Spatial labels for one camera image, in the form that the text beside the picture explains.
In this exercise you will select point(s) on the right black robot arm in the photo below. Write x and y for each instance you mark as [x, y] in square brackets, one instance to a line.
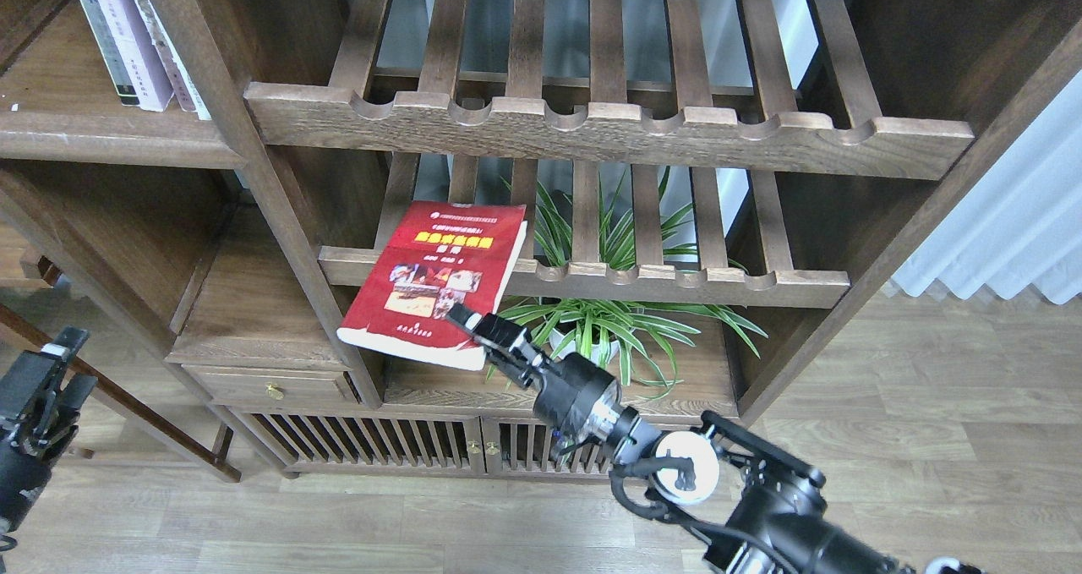
[757, 508]

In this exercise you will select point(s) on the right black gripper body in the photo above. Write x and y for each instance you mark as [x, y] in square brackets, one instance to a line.
[577, 398]

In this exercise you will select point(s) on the green spider plant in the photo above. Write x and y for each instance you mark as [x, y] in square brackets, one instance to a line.
[630, 321]

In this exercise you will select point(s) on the dark wooden bookshelf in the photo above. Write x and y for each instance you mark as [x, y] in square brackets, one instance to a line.
[818, 140]

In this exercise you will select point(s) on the white plant pot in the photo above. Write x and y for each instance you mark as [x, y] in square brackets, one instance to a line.
[569, 337]

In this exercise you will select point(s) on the white lavender cover book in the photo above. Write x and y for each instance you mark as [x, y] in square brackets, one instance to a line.
[140, 58]

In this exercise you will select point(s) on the white standing books on shelf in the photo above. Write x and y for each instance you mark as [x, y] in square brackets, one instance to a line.
[187, 95]

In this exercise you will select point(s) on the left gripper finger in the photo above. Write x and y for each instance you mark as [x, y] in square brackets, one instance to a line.
[67, 343]

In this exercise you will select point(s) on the black yellow-green cover book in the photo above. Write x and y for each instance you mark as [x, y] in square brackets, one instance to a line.
[109, 51]

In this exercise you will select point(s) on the white curtain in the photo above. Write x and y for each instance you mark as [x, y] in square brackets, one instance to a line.
[1020, 226]

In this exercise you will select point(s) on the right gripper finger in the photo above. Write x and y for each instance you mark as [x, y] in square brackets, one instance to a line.
[463, 317]

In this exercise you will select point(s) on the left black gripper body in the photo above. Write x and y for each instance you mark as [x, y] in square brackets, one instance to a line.
[40, 420]

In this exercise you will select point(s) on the red cover book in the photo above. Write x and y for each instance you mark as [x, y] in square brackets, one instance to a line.
[439, 255]

